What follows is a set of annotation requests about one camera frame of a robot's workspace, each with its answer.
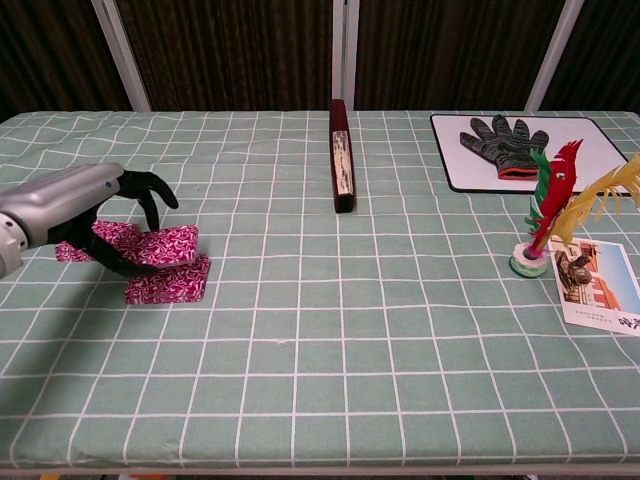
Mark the green checkered tablecloth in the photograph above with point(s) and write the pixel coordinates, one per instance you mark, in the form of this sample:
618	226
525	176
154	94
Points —
320	325

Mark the grey knit glove red cuff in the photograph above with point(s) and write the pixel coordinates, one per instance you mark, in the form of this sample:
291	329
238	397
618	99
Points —
500	145

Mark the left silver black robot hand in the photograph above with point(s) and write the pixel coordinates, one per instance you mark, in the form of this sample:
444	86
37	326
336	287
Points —
60	200

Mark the dark brown pleated curtain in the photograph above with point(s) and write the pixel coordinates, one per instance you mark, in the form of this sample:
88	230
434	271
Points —
450	55
230	55
50	55
610	55

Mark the white black-edged mat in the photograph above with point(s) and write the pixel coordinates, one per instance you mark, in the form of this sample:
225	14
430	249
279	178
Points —
580	145

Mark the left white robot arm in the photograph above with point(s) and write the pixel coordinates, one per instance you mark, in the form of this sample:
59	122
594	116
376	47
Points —
10	245

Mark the colourful feather shuttlecock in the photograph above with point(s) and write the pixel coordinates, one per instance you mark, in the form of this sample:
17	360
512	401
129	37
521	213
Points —
557	195

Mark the dark folded fan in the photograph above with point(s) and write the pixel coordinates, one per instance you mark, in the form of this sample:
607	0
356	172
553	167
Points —
342	160

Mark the white metal frame post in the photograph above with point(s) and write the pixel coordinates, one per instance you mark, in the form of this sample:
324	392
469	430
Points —
552	60
345	50
122	60

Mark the picture postcard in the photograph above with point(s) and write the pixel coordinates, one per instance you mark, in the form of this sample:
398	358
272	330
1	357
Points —
600	295

